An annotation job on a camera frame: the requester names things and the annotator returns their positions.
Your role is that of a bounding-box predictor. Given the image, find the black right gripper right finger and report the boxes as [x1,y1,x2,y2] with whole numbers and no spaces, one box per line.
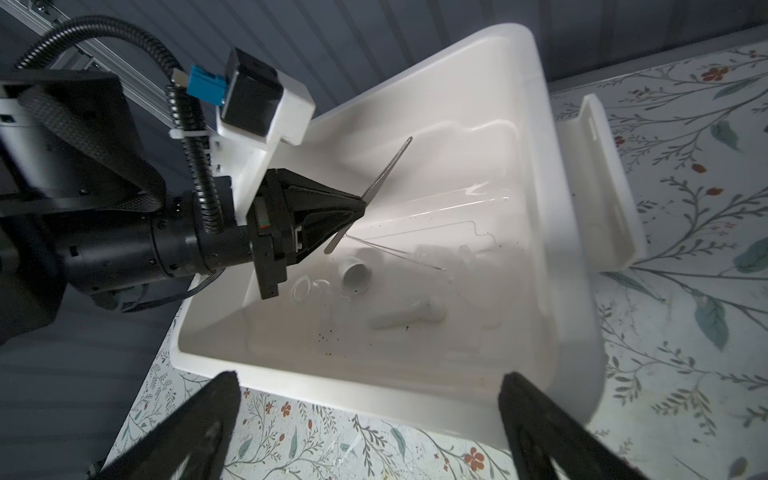
[498,372,644,479]

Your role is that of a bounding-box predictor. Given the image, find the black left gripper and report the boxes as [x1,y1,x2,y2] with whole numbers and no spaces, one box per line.
[59,169,366,298]

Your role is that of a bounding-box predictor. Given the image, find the white plastic storage bin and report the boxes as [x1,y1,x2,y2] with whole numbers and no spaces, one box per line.
[169,23,646,447]

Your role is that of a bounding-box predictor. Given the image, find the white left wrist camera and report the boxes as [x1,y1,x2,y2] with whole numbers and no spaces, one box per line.
[211,48,315,226]

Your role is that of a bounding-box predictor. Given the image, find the metal tweezers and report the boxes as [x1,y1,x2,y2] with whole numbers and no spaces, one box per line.
[323,136,413,255]

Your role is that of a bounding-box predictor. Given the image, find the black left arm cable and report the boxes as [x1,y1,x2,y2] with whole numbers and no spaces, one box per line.
[14,14,226,235]

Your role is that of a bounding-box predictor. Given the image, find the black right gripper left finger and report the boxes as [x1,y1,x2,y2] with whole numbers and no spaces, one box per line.
[95,371,241,479]

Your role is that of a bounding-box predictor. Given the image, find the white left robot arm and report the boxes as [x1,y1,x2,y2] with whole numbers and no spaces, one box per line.
[1,70,366,340]

